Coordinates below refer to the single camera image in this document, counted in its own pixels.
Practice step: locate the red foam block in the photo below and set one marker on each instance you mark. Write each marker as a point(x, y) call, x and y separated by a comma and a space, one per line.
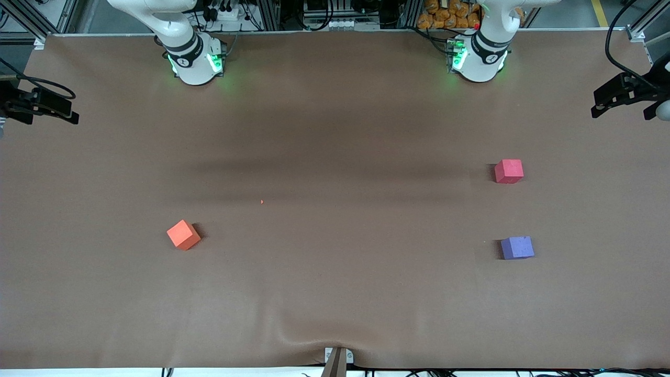
point(509, 172)

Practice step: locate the orange foam block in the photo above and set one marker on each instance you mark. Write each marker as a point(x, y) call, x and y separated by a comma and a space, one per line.
point(183, 234)

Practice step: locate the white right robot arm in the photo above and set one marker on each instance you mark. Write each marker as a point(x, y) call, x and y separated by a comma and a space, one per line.
point(193, 63)

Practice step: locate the diagonal aluminium profile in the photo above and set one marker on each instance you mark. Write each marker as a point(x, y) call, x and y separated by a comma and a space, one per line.
point(649, 18)
point(29, 21)

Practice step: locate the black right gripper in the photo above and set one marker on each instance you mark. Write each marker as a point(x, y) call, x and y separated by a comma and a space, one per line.
point(17, 105)

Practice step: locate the purple foam block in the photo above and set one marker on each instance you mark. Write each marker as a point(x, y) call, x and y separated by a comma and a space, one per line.
point(518, 247)

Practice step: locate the metal corner bracket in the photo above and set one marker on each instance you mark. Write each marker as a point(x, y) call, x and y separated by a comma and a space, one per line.
point(40, 43)
point(636, 34)

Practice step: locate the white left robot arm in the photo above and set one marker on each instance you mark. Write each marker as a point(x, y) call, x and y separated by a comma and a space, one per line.
point(484, 63)

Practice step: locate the white power strip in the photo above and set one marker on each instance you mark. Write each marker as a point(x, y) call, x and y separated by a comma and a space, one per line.
point(230, 14)

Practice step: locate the aluminium frame post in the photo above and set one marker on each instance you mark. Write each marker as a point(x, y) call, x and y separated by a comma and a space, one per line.
point(411, 13)
point(269, 13)

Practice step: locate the bag of orange items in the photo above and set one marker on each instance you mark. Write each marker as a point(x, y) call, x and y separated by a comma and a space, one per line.
point(445, 15)

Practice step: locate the metal table clamp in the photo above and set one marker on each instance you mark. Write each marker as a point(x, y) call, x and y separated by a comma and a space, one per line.
point(337, 364)

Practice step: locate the white connector row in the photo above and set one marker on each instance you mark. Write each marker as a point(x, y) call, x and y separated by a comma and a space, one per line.
point(340, 23)

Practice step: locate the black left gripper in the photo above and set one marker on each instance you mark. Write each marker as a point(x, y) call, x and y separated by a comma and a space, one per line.
point(636, 90)

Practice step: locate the brown table mat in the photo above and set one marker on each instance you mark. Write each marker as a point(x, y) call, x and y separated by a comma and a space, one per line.
point(335, 288)

